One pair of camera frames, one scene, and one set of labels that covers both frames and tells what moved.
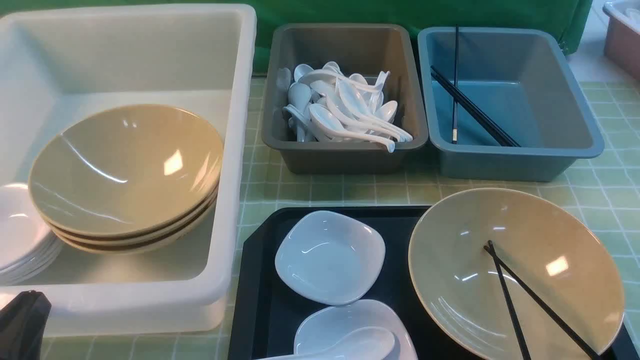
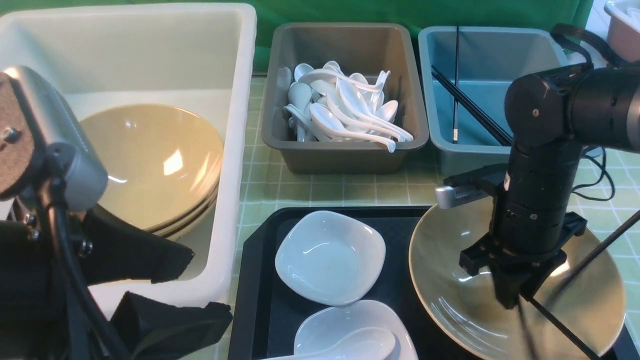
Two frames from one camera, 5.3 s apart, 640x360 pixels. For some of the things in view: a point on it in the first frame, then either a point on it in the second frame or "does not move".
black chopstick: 575,337 does not move
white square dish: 329,258 does not move
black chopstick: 524,348 → 593,252
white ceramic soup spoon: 358,343 does not move
